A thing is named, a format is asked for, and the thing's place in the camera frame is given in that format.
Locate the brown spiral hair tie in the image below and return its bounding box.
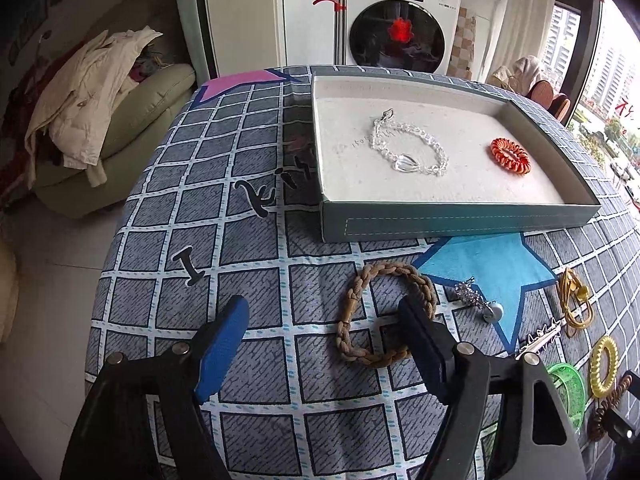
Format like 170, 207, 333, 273
586, 372, 633, 442

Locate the cream leather sofa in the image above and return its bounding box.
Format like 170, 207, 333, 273
30, 62, 197, 218

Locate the clear crystal bead bracelet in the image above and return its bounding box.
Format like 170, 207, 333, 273
370, 109, 448, 177

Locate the green translucent plastic bangle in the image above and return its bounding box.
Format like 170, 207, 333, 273
545, 362, 587, 431

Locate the orange white spiral hair tie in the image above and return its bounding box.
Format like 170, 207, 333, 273
488, 138, 534, 176

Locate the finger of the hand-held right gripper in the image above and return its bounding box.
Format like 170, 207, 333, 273
602, 407, 635, 442

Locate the beige cloth on chair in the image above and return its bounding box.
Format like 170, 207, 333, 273
492, 56, 543, 93

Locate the checkered hanging cloth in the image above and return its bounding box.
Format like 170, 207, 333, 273
450, 7, 478, 78

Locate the brown braided cord bracelet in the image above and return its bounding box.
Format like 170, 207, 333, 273
336, 261, 438, 367

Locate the silver spiky hair clip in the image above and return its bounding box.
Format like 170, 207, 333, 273
515, 320, 563, 361

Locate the red handled mop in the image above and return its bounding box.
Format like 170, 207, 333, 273
312, 0, 348, 66

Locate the white cabinet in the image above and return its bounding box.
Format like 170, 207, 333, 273
202, 0, 346, 78

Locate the yellow spiral hair tie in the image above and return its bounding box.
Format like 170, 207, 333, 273
589, 336, 620, 398

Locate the beige jacket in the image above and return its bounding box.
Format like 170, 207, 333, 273
24, 26, 163, 188

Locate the gold hair clip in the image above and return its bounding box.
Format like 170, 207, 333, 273
557, 267, 596, 338

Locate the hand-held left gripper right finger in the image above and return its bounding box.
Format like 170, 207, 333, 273
397, 297, 601, 480

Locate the teal shallow cardboard box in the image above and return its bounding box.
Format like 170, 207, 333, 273
311, 75, 601, 245

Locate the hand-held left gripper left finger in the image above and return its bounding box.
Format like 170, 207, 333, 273
60, 295, 251, 480

